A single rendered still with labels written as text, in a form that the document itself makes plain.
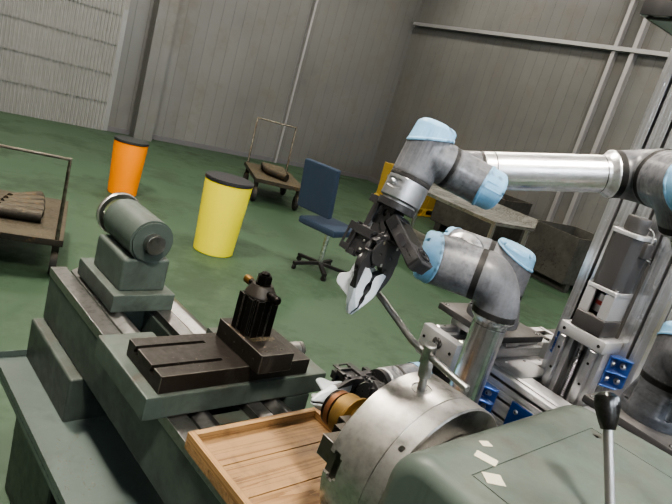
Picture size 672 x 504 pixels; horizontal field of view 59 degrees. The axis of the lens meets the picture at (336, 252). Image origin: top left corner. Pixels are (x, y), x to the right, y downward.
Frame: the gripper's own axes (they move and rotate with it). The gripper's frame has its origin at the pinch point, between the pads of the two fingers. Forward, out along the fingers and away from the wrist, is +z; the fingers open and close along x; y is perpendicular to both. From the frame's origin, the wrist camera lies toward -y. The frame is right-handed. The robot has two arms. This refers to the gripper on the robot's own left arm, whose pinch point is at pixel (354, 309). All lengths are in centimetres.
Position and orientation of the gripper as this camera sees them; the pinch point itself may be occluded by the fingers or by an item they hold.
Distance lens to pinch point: 105.6
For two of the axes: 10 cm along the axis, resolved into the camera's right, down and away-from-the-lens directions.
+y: -6.3, -3.7, 6.8
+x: -6.4, -2.6, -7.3
